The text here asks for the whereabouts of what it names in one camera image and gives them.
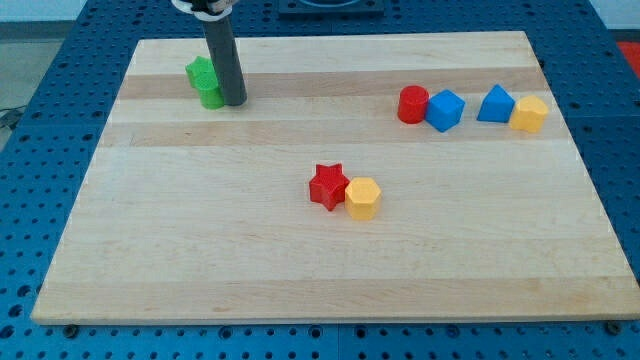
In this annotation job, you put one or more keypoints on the yellow hexagon block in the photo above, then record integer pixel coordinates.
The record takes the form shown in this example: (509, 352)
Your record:
(362, 198)

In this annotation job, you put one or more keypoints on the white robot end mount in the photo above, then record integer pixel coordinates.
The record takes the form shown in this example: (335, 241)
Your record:
(205, 10)

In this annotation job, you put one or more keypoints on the red cylinder block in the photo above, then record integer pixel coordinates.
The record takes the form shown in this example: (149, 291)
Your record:
(413, 104)

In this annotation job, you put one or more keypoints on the wooden board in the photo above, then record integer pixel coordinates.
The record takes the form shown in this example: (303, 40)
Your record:
(193, 216)

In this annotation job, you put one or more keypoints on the green cylinder block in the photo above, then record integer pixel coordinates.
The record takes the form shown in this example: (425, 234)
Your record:
(207, 87)

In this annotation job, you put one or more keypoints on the blue triangular block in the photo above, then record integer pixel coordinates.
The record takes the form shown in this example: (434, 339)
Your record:
(496, 106)

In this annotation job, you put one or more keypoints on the blue cube block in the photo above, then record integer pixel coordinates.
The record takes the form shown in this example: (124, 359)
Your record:
(445, 110)

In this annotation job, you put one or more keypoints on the yellow heart block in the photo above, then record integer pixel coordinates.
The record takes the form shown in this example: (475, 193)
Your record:
(529, 114)

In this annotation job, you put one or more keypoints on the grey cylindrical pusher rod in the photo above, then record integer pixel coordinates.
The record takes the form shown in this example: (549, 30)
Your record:
(220, 39)

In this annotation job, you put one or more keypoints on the green star block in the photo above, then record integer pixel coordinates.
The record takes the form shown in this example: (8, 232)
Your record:
(199, 66)

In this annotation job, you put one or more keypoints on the red star block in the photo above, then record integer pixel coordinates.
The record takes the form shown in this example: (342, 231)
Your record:
(327, 187)

